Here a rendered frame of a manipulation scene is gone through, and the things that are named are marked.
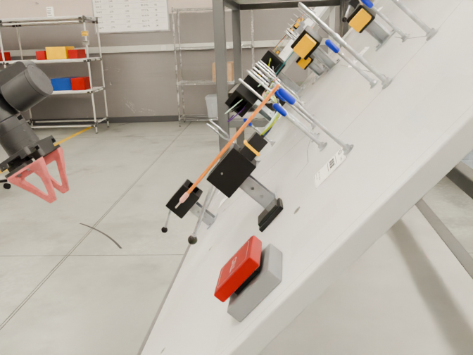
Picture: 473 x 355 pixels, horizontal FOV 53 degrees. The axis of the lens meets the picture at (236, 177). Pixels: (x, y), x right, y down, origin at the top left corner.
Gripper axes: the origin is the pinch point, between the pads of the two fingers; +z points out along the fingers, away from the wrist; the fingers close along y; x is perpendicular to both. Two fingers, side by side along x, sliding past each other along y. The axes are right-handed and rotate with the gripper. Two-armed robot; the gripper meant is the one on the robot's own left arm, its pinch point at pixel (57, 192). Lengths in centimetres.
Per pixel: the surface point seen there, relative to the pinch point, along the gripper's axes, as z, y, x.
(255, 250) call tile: 12, -40, -35
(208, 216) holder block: 21.1, 14.2, -16.5
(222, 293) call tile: 13, -42, -31
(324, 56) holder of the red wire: 7, 38, -54
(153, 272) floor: 75, 173, 80
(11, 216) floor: 7, 269, 200
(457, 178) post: 45, 27, -66
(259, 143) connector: 7.7, -17.3, -37.5
